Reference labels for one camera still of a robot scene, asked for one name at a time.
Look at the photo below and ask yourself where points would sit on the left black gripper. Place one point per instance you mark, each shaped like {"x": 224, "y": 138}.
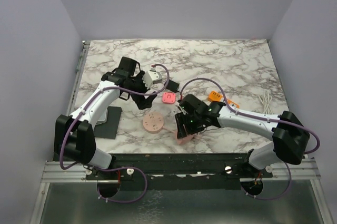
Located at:
{"x": 142, "y": 102}

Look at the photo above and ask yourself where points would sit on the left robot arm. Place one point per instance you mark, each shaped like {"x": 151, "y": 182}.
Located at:
{"x": 74, "y": 133}

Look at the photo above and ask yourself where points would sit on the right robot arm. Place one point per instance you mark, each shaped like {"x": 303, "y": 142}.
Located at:
{"x": 287, "y": 136}

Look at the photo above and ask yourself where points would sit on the coral pink square charger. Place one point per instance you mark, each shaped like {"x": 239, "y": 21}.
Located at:
{"x": 169, "y": 98}

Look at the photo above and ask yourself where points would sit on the grey white rectangular box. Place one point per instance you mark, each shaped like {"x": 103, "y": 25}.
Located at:
{"x": 103, "y": 117}

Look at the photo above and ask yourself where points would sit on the pink round power hub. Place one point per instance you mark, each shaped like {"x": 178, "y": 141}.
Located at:
{"x": 153, "y": 122}

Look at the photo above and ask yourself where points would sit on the black foam mat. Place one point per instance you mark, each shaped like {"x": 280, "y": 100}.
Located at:
{"x": 109, "y": 129}

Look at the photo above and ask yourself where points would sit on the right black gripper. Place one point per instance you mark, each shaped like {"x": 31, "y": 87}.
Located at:
{"x": 181, "y": 118}

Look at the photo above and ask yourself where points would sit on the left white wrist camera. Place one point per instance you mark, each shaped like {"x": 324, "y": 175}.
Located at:
{"x": 151, "y": 77}

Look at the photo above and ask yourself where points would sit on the aluminium frame rail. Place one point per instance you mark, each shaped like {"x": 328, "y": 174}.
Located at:
{"x": 293, "y": 194}

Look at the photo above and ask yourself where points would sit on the black mounting base rail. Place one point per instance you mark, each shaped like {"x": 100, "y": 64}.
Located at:
{"x": 204, "y": 171}

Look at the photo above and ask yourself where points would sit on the orange power strip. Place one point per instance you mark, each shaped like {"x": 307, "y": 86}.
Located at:
{"x": 215, "y": 96}

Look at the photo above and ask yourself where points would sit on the black power adapter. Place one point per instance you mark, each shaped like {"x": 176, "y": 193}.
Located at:
{"x": 173, "y": 86}

